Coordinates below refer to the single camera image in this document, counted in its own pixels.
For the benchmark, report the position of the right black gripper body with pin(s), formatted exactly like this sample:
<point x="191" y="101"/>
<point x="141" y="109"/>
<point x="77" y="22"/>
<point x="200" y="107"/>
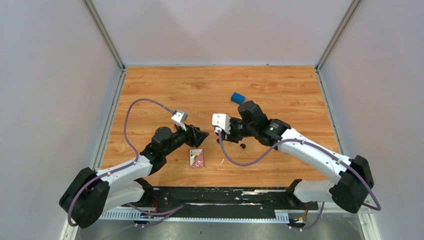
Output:
<point x="239" y="130"/>

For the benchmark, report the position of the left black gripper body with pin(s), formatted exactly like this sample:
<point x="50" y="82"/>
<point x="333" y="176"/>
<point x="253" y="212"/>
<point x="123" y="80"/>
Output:
<point x="180" y="137"/>

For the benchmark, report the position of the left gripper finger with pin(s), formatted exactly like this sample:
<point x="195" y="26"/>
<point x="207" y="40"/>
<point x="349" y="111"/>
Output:
<point x="199" y="137"/>
<point x="194" y="131"/>

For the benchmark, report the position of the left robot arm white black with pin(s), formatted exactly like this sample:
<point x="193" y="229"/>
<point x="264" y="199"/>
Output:
<point x="92" y="193"/>

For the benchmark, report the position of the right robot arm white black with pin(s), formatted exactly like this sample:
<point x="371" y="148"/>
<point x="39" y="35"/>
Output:
<point x="349" y="180"/>

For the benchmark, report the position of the red playing card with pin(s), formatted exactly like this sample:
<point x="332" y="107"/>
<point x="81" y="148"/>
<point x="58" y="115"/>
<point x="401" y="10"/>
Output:
<point x="196" y="158"/>

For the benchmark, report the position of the blue toy brick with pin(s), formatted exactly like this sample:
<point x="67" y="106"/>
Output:
<point x="237" y="98"/>

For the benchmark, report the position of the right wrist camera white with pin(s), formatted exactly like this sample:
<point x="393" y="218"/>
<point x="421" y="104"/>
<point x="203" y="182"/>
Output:
<point x="221" y="123"/>

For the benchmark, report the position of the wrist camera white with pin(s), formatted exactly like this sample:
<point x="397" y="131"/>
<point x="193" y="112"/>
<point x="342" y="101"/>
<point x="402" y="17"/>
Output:
<point x="179" y="118"/>
<point x="221" y="123"/>

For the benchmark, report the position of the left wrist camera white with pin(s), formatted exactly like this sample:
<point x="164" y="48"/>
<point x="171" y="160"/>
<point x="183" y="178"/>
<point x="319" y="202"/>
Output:
<point x="179" y="118"/>

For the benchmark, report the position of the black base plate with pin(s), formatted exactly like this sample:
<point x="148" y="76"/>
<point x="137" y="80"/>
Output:
<point x="222" y="202"/>

